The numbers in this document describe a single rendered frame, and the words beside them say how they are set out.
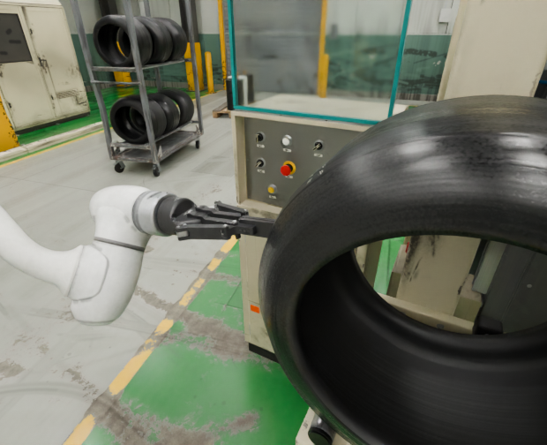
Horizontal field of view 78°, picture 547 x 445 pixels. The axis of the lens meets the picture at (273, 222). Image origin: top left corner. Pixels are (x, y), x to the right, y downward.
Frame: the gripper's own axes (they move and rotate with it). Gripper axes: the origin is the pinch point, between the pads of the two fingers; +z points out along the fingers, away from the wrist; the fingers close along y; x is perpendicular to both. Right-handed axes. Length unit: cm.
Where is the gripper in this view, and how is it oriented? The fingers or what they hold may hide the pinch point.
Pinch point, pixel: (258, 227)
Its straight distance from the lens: 57.1
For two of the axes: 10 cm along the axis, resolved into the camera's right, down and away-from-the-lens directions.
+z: 8.8, 1.1, -4.7
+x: 1.2, 8.9, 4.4
